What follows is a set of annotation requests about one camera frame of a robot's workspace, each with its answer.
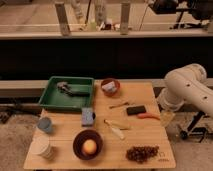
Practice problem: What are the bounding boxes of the black eraser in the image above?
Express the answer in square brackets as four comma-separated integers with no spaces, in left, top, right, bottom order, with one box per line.
[126,106,146,116]

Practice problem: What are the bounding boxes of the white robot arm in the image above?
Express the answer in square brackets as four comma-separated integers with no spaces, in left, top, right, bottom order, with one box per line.
[157,63,213,117]

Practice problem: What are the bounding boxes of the white object in red bowl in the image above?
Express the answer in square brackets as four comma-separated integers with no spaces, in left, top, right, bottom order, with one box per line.
[102,81,117,93]

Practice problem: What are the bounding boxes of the small red bowl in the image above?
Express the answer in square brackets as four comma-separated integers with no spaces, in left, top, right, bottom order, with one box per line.
[101,78,120,97]

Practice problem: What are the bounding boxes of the dark brown bowl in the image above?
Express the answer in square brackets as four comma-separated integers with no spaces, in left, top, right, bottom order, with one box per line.
[73,129,103,160]

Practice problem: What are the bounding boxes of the orange carrot toy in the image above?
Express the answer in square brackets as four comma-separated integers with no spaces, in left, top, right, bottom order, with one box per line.
[137,113,160,120]

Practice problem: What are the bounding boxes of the small wooden spoon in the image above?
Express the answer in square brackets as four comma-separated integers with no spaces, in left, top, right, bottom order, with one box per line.
[109,102,130,109]

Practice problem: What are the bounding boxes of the bunch of dark grapes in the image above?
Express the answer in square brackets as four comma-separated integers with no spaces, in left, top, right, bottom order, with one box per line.
[126,146,159,163]

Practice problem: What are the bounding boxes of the blue sponge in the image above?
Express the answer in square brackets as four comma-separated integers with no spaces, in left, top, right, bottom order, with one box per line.
[81,108,96,127]

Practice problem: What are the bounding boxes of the orange ball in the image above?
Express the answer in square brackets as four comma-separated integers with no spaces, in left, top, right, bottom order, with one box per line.
[82,139,97,155]

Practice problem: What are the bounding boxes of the green plastic tray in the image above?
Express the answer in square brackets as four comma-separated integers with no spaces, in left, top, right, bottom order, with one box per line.
[39,76,94,112]

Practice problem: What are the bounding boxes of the grey tool in tray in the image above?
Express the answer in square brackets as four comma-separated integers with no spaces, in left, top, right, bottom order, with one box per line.
[57,82,89,97]

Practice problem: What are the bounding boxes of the blue cup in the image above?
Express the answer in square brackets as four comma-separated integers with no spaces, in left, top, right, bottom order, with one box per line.
[37,117,53,134]

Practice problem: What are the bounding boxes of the white ribbed cup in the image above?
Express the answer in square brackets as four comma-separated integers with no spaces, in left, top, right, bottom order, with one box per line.
[31,136,53,159]

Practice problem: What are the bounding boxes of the black camera on stand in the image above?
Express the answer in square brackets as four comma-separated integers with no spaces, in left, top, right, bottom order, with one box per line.
[149,0,213,29]

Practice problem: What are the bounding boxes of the right grey post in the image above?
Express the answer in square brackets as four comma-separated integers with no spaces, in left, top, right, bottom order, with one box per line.
[120,2,130,35]

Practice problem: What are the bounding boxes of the grey post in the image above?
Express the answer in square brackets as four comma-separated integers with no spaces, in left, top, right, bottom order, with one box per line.
[120,2,130,35]
[55,2,70,36]

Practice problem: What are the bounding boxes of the left grey post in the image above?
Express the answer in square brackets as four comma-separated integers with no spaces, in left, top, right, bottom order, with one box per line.
[55,2,70,36]

